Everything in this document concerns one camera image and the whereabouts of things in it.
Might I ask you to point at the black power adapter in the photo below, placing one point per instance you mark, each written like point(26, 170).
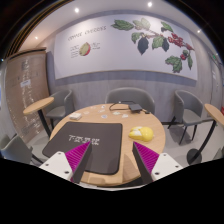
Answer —
point(135, 107)

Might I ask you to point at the wooden wall panel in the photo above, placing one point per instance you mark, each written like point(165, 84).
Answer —
point(26, 83)

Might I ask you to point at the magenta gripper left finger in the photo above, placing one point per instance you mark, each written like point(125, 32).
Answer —
point(77, 159)

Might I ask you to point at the grey near-left chair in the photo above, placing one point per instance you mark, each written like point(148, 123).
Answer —
point(16, 150)

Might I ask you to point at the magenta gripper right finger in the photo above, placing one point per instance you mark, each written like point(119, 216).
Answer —
point(146, 160)

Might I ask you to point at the grey left armchair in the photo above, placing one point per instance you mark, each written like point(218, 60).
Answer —
point(61, 106)

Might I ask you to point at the grey armchair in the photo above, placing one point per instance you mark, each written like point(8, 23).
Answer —
point(61, 106)
point(187, 110)
point(131, 95)

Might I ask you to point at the yellow computer mouse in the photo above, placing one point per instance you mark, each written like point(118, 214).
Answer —
point(141, 133)

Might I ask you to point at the coffee cherries wall poster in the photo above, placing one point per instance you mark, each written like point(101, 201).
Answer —
point(124, 42)

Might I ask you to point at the round wooden table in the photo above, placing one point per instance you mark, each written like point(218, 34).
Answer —
point(125, 145)

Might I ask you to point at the left round side table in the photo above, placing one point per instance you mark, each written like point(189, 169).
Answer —
point(37, 107)

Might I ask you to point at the grey right armchair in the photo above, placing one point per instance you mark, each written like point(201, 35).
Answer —
point(187, 110)

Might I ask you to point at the grey middle armchair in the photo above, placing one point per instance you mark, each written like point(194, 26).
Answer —
point(131, 95)

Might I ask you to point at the small white box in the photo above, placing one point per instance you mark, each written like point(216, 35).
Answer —
point(75, 116)

